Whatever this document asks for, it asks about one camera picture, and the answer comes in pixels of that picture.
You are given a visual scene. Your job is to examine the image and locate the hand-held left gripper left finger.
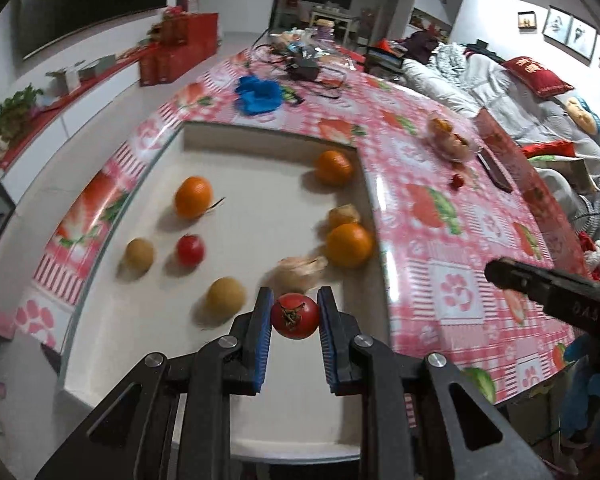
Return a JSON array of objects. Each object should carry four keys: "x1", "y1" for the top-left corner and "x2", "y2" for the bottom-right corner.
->
[{"x1": 35, "y1": 286, "x2": 276, "y2": 480}]

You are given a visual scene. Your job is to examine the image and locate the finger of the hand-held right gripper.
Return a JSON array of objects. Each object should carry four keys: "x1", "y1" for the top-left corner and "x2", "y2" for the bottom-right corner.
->
[{"x1": 484, "y1": 257, "x2": 566, "y2": 307}]

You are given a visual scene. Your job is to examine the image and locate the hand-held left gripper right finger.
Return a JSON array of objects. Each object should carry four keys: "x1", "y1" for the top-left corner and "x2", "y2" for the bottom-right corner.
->
[{"x1": 316, "y1": 285, "x2": 556, "y2": 480}]

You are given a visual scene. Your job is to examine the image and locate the yellow-brown kiwi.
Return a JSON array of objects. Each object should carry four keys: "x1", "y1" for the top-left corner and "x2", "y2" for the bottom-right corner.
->
[{"x1": 205, "y1": 276, "x2": 247, "y2": 317}]

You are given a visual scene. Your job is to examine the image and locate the tan husked physalis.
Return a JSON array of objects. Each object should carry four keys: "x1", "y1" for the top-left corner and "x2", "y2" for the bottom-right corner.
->
[
  {"x1": 275, "y1": 255, "x2": 330, "y2": 293},
  {"x1": 327, "y1": 203, "x2": 362, "y2": 231},
  {"x1": 445, "y1": 132, "x2": 473, "y2": 158}
]

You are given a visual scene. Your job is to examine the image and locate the green-brown kiwi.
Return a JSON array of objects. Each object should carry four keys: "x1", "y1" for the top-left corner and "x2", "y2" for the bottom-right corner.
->
[{"x1": 124, "y1": 237, "x2": 156, "y2": 275}]

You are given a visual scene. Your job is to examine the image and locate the white rectangular tray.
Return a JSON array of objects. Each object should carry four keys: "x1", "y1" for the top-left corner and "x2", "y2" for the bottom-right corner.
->
[{"x1": 62, "y1": 120, "x2": 396, "y2": 461}]

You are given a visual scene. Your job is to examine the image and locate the person's right hand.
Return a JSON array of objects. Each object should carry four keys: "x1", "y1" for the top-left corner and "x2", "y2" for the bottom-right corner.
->
[{"x1": 562, "y1": 332, "x2": 600, "y2": 448}]

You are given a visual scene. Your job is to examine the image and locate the floor fan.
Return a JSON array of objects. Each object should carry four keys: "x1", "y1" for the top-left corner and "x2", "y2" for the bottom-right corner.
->
[{"x1": 570, "y1": 195, "x2": 600, "y2": 236}]

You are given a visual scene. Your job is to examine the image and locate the black smartphone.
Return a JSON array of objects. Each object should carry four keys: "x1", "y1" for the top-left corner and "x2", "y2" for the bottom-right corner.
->
[{"x1": 475, "y1": 150, "x2": 515, "y2": 193}]

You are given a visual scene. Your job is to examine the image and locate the beige cushion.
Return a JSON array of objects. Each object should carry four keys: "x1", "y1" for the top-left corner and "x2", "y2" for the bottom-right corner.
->
[{"x1": 530, "y1": 156, "x2": 600, "y2": 193}]

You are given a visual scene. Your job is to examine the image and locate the red frilled cushion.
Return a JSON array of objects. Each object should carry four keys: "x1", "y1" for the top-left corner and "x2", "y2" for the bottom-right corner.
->
[{"x1": 522, "y1": 141, "x2": 578, "y2": 161}]

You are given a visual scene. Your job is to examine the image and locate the clear glass bowl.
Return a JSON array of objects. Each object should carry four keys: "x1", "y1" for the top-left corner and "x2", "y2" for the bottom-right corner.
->
[{"x1": 425, "y1": 112, "x2": 481, "y2": 163}]

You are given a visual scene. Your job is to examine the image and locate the yellow and blue plush toy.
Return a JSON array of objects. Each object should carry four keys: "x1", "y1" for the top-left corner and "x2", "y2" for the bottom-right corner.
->
[{"x1": 562, "y1": 96, "x2": 600, "y2": 136}]

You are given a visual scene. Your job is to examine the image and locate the grey sofa with blankets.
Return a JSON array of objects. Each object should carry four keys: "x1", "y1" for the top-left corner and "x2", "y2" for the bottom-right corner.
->
[{"x1": 400, "y1": 42, "x2": 600, "y2": 196}]

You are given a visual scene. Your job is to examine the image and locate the red embroidered pillow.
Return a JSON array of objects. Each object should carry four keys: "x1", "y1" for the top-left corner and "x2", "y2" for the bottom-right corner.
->
[{"x1": 501, "y1": 56, "x2": 575, "y2": 97}]

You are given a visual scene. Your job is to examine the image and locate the blue glove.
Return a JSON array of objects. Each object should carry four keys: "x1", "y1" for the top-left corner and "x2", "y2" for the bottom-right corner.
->
[{"x1": 234, "y1": 75, "x2": 285, "y2": 117}]

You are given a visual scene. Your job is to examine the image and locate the black power adapter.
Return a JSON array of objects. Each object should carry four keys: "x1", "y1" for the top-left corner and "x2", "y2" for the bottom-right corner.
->
[{"x1": 285, "y1": 57, "x2": 323, "y2": 82}]

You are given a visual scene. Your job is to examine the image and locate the red gift boxes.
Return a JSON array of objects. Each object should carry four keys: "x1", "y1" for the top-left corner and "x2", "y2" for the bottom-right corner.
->
[{"x1": 139, "y1": 7, "x2": 220, "y2": 86}]

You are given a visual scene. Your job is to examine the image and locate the green potted plant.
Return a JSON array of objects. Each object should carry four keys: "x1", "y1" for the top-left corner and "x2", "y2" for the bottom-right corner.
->
[{"x1": 0, "y1": 85, "x2": 43, "y2": 136}]

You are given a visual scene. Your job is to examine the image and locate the black television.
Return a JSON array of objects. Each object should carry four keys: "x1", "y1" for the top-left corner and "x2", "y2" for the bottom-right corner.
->
[{"x1": 17, "y1": 0, "x2": 171, "y2": 61}]

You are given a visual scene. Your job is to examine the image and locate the black charger with cable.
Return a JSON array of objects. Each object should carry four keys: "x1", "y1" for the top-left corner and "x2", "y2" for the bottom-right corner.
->
[{"x1": 252, "y1": 42, "x2": 348, "y2": 106}]

